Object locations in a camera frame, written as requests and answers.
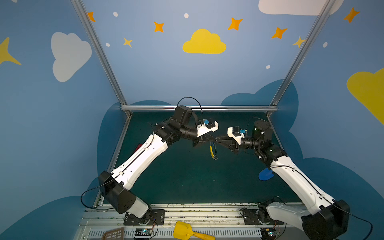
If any grey keyring yellow handle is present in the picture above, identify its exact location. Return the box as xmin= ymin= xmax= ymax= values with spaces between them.
xmin=210 ymin=143 xmax=218 ymax=160

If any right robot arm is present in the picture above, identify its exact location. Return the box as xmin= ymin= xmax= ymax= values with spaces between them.
xmin=215 ymin=120 xmax=350 ymax=240

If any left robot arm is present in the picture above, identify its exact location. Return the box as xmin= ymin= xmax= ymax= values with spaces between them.
xmin=98 ymin=106 xmax=219 ymax=219

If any yellow plastic scoop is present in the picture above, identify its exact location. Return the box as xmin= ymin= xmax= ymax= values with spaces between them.
xmin=173 ymin=221 xmax=216 ymax=240

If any right controller board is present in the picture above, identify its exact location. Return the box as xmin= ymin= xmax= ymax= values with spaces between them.
xmin=260 ymin=228 xmax=277 ymax=240

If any controller board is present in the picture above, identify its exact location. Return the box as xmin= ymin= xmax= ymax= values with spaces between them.
xmin=133 ymin=228 xmax=154 ymax=240
xmin=260 ymin=228 xmax=277 ymax=240

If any left controller board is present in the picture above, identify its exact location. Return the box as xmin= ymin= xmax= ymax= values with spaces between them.
xmin=133 ymin=228 xmax=154 ymax=240

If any brown perforated plate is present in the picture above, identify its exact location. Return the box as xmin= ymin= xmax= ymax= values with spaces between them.
xmin=101 ymin=228 xmax=125 ymax=240

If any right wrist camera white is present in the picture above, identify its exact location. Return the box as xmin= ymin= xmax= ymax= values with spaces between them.
xmin=227 ymin=126 xmax=247 ymax=145

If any blue trowel wooden handle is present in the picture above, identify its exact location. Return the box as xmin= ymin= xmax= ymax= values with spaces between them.
xmin=259 ymin=168 xmax=275 ymax=181

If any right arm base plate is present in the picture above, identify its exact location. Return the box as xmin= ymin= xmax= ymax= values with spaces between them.
xmin=240 ymin=208 xmax=285 ymax=225

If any aluminium frame rail back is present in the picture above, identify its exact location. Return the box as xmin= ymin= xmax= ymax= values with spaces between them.
xmin=121 ymin=105 xmax=278 ymax=112

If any aluminium frame rail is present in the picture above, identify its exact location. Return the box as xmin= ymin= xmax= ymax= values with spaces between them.
xmin=70 ymin=0 xmax=133 ymax=178
xmin=265 ymin=0 xmax=337 ymax=167
xmin=121 ymin=105 xmax=278 ymax=112

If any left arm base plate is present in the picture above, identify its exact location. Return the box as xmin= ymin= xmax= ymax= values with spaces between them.
xmin=123 ymin=209 xmax=165 ymax=226

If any aluminium frame rail right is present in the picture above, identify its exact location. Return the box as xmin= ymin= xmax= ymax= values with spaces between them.
xmin=265 ymin=0 xmax=337 ymax=167

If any aluminium frame rail left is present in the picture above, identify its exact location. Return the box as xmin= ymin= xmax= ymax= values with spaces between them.
xmin=70 ymin=0 xmax=133 ymax=178

